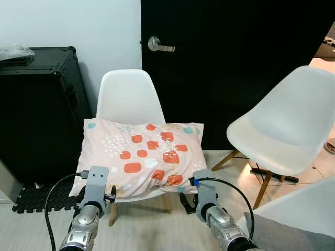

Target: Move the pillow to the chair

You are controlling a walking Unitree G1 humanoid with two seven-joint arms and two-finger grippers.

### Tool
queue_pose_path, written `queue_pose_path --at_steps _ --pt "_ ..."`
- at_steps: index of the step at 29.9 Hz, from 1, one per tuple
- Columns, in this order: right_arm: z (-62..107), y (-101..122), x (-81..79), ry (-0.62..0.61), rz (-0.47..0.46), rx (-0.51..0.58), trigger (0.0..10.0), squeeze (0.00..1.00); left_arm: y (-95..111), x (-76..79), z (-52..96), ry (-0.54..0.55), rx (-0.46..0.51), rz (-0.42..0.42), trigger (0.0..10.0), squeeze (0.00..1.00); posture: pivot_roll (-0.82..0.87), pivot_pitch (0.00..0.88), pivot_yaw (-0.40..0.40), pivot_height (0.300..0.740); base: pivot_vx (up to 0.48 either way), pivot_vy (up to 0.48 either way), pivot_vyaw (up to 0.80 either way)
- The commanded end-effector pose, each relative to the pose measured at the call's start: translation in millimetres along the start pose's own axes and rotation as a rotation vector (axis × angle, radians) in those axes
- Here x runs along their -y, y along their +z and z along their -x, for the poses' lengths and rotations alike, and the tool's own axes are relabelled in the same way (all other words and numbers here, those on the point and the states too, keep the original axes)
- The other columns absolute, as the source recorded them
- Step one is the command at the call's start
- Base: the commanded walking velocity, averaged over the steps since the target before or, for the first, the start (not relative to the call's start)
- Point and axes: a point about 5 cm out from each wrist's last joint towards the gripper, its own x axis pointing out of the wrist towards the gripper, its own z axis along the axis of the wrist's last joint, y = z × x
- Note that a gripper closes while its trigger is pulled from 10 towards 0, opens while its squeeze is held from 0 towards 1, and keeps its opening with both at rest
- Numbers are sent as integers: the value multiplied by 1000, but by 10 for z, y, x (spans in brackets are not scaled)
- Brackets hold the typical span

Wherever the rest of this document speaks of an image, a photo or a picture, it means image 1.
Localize pink pillow with orange spots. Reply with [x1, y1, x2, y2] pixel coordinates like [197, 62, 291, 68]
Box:
[70, 118, 208, 201]

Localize white plastic chair wooden legs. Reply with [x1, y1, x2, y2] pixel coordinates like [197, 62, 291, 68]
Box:
[212, 65, 335, 210]
[96, 69, 173, 227]

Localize black foam floor mat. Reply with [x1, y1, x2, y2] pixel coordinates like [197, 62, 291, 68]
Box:
[12, 180, 84, 214]

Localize black bar on floor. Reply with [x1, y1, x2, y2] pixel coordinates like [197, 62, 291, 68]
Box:
[250, 167, 299, 184]

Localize light grey box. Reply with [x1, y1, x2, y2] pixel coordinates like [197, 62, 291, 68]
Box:
[0, 159, 24, 203]

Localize grey cushion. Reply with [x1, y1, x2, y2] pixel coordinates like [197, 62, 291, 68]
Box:
[242, 212, 335, 251]

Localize black flight case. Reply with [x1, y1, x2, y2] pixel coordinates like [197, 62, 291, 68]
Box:
[0, 46, 92, 185]

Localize white furniture edge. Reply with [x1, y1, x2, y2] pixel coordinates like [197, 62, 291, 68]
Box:
[251, 177, 335, 224]

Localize black door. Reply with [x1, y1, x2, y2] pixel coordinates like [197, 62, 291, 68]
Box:
[140, 0, 335, 151]

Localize clear plastic bag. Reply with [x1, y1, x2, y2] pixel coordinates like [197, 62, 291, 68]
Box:
[0, 44, 35, 62]

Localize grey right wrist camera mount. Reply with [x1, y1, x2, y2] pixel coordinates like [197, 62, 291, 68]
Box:
[193, 169, 218, 210]

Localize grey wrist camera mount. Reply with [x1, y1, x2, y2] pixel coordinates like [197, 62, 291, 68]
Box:
[83, 166, 109, 203]
[193, 169, 218, 210]

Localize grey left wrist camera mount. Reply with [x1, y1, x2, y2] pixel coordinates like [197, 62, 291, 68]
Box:
[83, 166, 109, 203]

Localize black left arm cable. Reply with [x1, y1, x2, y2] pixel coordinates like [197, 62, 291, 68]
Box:
[44, 172, 90, 251]

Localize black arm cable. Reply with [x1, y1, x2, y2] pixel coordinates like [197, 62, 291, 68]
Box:
[189, 177, 255, 240]
[44, 172, 90, 251]

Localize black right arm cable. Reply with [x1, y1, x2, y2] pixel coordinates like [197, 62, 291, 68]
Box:
[189, 177, 255, 240]

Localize silver door lever handle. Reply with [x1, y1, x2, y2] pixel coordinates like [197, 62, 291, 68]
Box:
[148, 36, 175, 52]

